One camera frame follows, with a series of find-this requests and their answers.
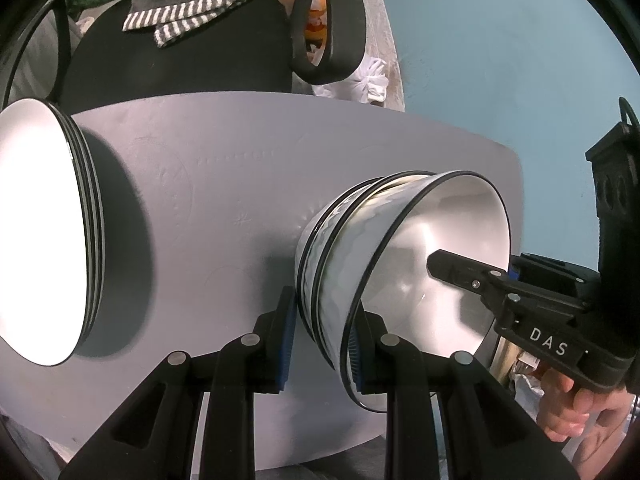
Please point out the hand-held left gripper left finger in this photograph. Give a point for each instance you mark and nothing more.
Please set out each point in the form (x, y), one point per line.
(285, 340)

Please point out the person's right forearm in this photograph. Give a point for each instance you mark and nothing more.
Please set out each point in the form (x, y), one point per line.
(605, 447)

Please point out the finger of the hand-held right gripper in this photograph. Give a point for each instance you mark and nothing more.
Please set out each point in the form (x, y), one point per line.
(460, 267)
(550, 275)

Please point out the black office chair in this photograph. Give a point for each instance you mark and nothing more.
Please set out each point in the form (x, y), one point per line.
(200, 60)

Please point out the white plate with dark rim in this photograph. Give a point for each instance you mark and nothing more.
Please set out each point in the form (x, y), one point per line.
(102, 260)
(95, 260)
(35, 240)

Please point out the person's right hand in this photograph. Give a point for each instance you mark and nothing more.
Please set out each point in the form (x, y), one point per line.
(565, 405)

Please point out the wooden plank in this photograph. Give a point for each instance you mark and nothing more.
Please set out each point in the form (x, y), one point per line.
(501, 360)

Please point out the orange bag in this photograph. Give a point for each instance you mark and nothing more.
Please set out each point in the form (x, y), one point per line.
(317, 15)

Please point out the white bowl with dark rim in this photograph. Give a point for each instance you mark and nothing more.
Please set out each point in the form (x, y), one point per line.
(450, 210)
(310, 275)
(298, 265)

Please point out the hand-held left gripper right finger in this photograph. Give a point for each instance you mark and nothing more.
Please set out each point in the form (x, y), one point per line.
(356, 360)

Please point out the crumpled white plastic bag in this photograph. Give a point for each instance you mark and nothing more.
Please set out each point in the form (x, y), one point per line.
(370, 77)

